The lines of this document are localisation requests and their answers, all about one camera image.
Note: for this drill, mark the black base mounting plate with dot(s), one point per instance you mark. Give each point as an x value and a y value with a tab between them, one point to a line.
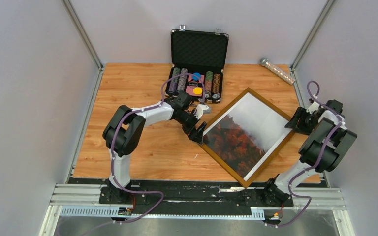
162	197

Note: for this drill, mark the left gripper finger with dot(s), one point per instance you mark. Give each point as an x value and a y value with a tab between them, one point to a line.
196	137
201	128

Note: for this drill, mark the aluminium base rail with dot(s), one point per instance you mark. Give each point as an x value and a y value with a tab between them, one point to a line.
80	200

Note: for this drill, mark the yellow round chip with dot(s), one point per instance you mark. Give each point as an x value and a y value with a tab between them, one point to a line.
197	91

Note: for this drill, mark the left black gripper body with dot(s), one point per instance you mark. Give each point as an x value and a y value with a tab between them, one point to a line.
188	121

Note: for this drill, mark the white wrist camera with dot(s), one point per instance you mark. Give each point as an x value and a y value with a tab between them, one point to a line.
202	109
315	106

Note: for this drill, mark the red forest photo print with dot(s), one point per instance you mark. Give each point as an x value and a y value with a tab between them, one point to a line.
246	136

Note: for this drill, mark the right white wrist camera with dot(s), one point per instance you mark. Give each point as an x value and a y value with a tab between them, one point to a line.
315	106

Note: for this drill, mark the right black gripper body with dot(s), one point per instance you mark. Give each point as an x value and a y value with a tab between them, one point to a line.
306	123

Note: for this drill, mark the black poker chip case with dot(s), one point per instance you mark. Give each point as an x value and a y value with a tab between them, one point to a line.
197	52

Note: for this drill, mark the silver glitter tube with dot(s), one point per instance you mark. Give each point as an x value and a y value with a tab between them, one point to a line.
277	71

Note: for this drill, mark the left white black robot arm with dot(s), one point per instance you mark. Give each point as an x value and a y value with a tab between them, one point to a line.
123	132

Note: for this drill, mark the blue round chip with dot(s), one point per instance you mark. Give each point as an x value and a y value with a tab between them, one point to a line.
196	76

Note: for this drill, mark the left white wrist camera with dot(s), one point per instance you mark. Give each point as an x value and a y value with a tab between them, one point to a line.
202	109

